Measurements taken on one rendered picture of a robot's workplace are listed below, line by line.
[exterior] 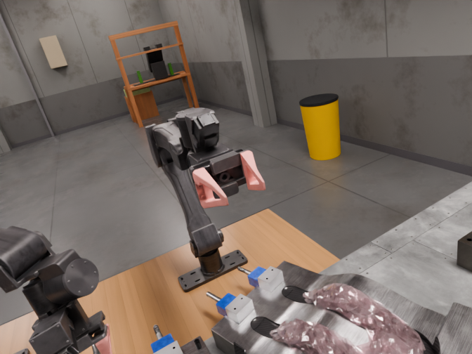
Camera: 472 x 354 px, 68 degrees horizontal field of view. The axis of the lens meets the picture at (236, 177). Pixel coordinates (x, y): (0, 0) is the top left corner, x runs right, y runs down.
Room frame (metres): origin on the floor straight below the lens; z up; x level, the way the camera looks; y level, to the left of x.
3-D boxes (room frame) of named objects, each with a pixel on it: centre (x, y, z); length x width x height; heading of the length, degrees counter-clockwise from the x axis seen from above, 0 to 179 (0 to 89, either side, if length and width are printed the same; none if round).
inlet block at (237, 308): (0.63, 0.09, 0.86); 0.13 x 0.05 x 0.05; 40
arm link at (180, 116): (0.67, 0.06, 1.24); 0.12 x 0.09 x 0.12; 20
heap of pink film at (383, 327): (0.46, -0.13, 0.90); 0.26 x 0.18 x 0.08; 40
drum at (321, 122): (3.42, -0.97, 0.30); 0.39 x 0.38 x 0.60; 18
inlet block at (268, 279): (0.70, 0.01, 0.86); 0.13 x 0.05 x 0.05; 40
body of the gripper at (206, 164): (0.58, 0.03, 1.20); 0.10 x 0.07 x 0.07; 110
